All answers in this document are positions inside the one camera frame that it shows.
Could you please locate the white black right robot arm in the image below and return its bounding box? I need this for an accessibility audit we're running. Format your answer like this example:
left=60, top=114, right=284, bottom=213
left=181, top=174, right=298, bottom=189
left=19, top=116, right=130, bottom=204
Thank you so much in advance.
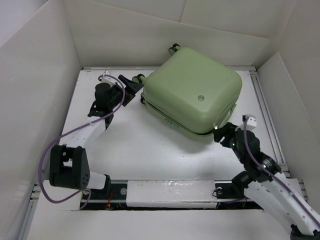
left=213, top=122, right=320, bottom=240

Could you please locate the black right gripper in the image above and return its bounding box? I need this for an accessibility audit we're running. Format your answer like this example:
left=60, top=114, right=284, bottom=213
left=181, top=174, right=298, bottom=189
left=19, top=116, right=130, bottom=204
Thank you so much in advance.
left=212, top=121, right=247, bottom=164

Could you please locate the green hard-shell suitcase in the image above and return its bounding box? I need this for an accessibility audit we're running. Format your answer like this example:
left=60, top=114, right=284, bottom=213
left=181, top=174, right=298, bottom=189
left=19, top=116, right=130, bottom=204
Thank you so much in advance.
left=140, top=43, right=243, bottom=144

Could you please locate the aluminium side rail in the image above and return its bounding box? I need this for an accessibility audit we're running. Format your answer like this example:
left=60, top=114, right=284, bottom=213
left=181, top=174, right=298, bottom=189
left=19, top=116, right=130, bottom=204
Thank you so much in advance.
left=249, top=71, right=291, bottom=178

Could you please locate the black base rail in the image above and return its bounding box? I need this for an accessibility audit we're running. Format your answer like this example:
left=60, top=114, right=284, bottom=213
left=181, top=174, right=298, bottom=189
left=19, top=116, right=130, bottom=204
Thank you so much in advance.
left=80, top=180, right=260, bottom=211

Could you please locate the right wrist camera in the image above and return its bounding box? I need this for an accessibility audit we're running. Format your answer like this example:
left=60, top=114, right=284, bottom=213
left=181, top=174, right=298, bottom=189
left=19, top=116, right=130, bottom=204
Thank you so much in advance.
left=242, top=114, right=257, bottom=131

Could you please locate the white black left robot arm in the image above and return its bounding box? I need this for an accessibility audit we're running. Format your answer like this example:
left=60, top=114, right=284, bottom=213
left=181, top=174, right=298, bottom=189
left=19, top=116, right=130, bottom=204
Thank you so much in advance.
left=49, top=74, right=145, bottom=199

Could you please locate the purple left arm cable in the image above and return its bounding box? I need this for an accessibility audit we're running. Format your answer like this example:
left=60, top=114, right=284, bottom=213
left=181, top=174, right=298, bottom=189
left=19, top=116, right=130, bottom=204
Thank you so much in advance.
left=39, top=74, right=127, bottom=210

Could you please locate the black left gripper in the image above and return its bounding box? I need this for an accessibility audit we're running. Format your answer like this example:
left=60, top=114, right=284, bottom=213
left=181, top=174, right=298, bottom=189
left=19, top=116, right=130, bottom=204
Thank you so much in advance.
left=107, top=75, right=143, bottom=110

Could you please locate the white foam block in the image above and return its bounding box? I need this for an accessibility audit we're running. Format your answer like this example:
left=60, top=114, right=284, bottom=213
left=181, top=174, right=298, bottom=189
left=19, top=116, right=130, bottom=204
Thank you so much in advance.
left=126, top=180, right=218, bottom=209

